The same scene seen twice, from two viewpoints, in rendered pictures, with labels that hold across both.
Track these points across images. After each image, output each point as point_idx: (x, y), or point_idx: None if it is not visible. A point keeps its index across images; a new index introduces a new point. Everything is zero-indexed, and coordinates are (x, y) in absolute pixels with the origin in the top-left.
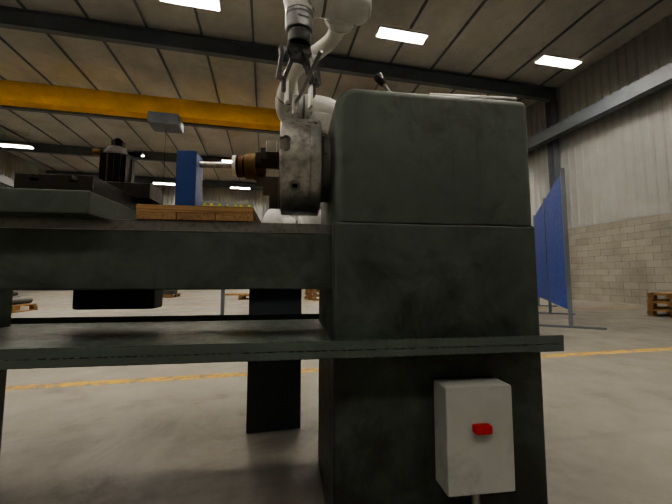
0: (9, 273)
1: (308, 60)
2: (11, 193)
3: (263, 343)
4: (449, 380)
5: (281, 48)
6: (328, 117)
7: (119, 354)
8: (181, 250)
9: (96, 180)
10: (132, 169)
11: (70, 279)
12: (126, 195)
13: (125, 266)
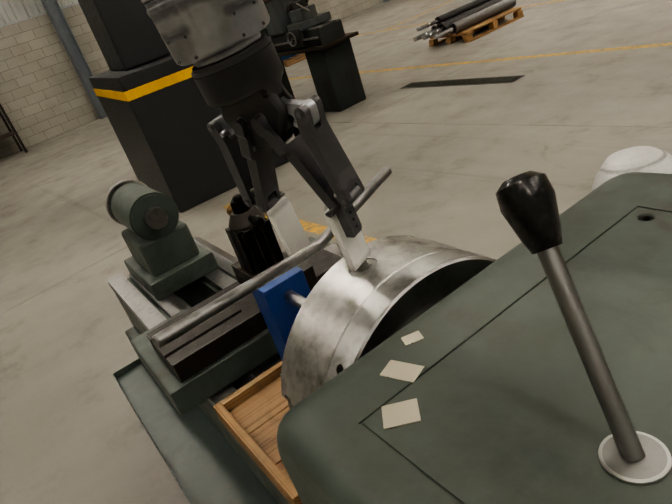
0: (201, 405)
1: (280, 147)
2: (147, 366)
3: None
4: None
5: (214, 134)
6: None
7: None
8: (269, 479)
9: (179, 366)
10: (268, 237)
11: (226, 437)
12: (246, 324)
13: (245, 456)
